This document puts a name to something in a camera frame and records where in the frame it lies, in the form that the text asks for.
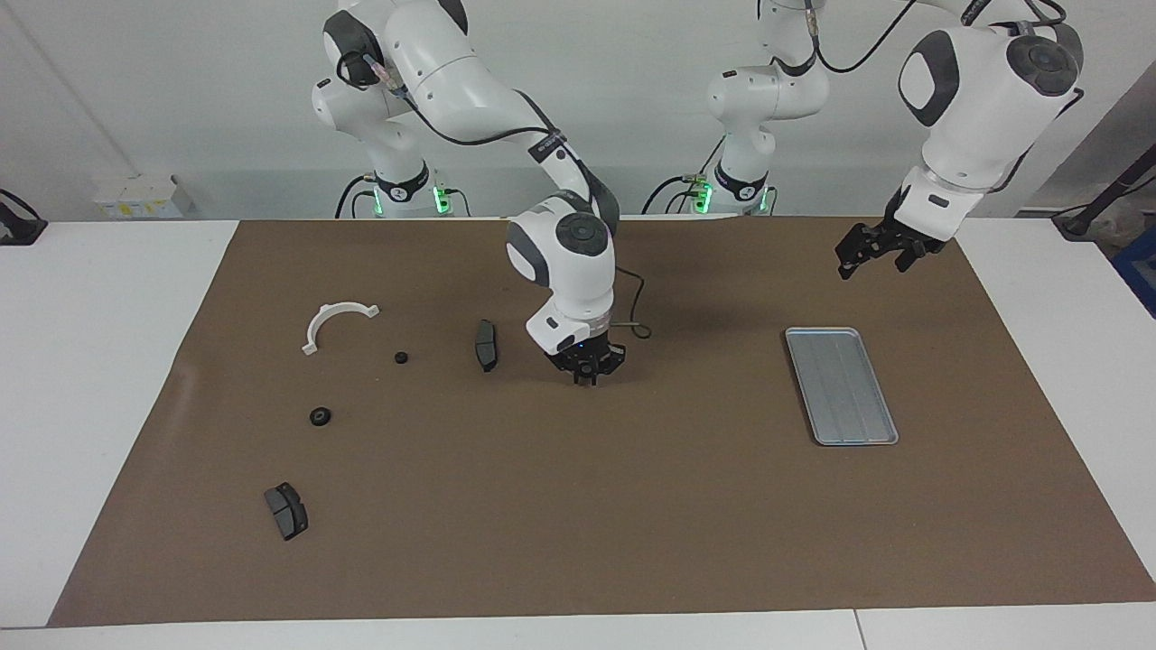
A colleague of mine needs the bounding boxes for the grey metal tray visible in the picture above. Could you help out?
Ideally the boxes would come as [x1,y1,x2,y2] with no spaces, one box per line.
[784,327,900,447]

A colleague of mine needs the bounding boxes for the brown table mat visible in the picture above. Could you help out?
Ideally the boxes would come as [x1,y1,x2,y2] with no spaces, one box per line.
[47,215,1156,628]

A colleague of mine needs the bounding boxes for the black stand pole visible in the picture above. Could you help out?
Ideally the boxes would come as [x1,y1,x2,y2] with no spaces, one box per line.
[1052,144,1156,240]

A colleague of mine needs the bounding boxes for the blue box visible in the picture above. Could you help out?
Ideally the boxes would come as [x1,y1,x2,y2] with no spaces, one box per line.
[1113,226,1156,317]

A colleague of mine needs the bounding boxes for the wide dark brake pad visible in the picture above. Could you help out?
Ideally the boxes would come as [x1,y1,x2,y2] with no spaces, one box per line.
[264,482,309,542]

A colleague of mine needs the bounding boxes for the black left arm base cables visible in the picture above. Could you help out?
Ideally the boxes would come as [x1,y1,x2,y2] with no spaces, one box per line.
[641,134,728,216]

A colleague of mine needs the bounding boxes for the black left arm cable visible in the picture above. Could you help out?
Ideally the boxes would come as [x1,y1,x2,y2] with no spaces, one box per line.
[806,0,1085,195]

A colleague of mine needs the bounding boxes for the white curved plastic bracket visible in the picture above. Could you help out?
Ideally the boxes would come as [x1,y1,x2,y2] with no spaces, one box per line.
[302,302,381,356]

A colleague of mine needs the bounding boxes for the black right arm base cable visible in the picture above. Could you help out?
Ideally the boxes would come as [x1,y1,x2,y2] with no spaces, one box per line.
[336,174,376,219]

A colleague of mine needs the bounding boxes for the white wall socket box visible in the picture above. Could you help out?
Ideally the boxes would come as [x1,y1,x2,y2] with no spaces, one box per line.
[93,176,195,220]

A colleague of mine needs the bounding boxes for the black clamp mount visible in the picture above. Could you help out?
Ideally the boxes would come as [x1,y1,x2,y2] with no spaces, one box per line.
[0,188,48,246]

